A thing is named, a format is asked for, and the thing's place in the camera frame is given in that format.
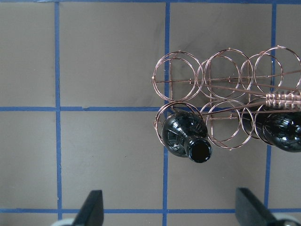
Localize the near wine bottle in basket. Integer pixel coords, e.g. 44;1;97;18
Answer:
162;111;212;163

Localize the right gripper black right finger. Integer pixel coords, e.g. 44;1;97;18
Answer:
235;187;277;226

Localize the far wine bottle in basket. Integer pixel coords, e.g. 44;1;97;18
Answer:
242;112;301;153

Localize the wine bottle in basket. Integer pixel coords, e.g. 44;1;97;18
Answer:
242;112;301;153
162;111;212;163

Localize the copper wire wine basket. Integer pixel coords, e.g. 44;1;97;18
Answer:
151;46;301;150

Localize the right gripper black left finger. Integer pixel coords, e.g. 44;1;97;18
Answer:
71;190;104;226

